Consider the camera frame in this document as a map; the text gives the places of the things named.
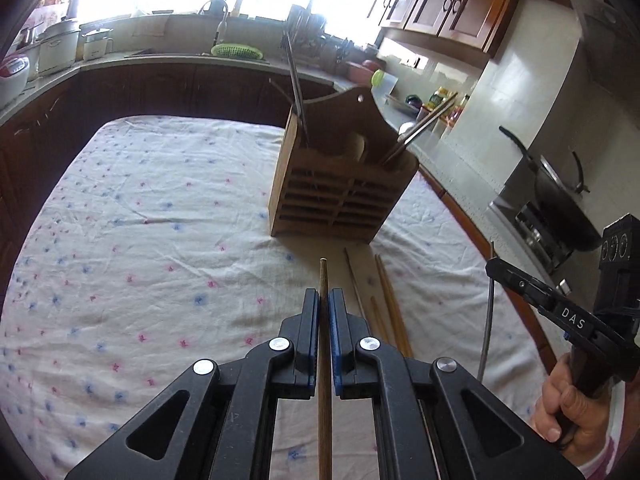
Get large white cooker pot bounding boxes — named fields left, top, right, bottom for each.
left=36, top=17, right=82, bottom=75

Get steel range hood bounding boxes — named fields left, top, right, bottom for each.
left=565, top=0, right=640, bottom=106

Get floral white tablecloth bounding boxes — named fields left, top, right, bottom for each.
left=0, top=115, right=551, bottom=480

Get patterned wooden chopstick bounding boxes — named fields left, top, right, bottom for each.
left=318, top=257, right=333, bottom=480

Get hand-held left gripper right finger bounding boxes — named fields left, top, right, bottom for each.
left=328, top=287, right=586, bottom=480

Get gas stove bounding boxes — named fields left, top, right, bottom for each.
left=515, top=202, right=576, bottom=273

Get red white rice cooker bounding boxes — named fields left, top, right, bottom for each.
left=0, top=52, right=31, bottom=111

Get person's right hand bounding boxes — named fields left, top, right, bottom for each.
left=531, top=352, right=626, bottom=453

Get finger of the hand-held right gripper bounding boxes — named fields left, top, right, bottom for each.
left=486, top=256, right=601, bottom=347

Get black wok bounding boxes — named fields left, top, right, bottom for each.
left=499, top=126, right=603, bottom=253

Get red pot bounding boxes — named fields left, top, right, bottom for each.
left=347, top=59, right=386, bottom=86

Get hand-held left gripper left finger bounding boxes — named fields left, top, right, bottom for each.
left=65, top=287, right=321, bottom=480

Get green plastic basket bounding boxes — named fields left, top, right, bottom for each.
left=211, top=42, right=264, bottom=59

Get dish rack with utensils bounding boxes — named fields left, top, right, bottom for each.
left=285, top=4, right=331, bottom=68

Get small white electric pot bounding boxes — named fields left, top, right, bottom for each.
left=81, top=27, right=113, bottom=61

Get wooden base cabinets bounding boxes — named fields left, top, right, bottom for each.
left=0, top=62, right=336, bottom=301

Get wooden utensil holder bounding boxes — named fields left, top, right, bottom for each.
left=267, top=86, right=420, bottom=246

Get wooden wall cabinets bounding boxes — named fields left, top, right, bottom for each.
left=372, top=0, right=576, bottom=58

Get pale wooden chopstick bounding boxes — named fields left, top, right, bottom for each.
left=344, top=247, right=377, bottom=333

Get curved steel faucet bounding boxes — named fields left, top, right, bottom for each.
left=199, top=0, right=231, bottom=53

